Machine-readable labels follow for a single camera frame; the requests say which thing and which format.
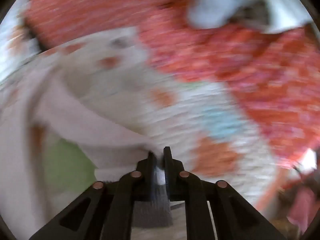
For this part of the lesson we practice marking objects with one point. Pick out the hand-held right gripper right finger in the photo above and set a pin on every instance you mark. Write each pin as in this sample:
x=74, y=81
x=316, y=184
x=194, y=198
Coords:
x=167, y=175

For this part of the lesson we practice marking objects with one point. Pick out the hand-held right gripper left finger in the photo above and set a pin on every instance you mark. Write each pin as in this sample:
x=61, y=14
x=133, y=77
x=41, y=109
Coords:
x=151, y=180

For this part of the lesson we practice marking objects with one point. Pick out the pale pink small garment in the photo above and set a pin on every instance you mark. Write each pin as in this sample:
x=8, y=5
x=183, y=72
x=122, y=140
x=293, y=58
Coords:
x=82, y=130

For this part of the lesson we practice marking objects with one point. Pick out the white patchwork quilt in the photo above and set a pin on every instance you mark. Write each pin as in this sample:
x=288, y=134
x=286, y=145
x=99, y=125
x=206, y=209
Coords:
x=190, y=115

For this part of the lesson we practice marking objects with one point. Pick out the orange floral cloth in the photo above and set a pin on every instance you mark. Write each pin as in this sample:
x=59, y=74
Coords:
x=225, y=62

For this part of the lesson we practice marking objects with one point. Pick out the pink cloth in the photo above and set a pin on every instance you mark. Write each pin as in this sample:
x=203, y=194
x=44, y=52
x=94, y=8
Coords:
x=301, y=205

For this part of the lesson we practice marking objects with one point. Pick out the plain white cloth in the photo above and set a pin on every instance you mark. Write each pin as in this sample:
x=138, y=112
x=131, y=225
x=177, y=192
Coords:
x=212, y=2

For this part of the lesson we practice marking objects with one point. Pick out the white floral print cloth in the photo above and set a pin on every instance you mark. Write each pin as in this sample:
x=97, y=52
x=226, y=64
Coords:
x=12, y=47

